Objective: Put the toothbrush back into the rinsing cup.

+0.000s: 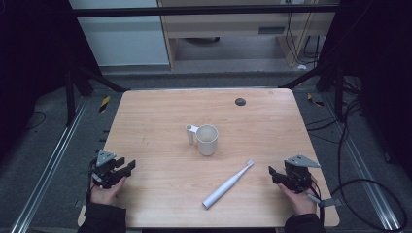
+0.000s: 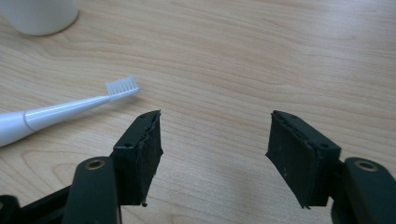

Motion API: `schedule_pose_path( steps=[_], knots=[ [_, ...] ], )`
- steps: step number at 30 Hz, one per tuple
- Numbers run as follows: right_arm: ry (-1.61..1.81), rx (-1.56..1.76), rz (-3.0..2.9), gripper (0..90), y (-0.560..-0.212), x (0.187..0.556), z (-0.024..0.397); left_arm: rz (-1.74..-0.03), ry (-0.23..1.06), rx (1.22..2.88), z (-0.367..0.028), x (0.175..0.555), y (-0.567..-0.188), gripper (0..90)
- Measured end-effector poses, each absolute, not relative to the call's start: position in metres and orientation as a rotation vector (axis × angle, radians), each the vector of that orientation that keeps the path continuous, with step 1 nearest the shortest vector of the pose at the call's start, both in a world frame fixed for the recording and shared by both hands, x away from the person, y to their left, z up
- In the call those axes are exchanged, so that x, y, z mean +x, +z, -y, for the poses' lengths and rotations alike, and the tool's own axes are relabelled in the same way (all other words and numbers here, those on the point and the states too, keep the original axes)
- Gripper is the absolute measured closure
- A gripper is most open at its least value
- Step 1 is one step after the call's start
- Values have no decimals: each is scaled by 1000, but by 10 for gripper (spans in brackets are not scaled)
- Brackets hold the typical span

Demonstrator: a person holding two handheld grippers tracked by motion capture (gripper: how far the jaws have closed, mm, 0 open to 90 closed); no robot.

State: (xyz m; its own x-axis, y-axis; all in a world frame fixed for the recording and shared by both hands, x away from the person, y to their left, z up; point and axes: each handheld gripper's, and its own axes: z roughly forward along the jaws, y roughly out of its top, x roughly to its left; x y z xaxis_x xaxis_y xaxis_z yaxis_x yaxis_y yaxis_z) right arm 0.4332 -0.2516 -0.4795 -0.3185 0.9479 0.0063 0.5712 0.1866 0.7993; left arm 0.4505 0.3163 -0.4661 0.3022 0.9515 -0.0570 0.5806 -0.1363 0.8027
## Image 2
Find white electric toothbrush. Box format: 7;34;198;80
0;76;142;148

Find white cup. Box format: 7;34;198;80
0;0;79;36

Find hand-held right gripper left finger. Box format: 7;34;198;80
109;109;164;208

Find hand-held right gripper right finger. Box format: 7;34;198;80
265;109;342;210

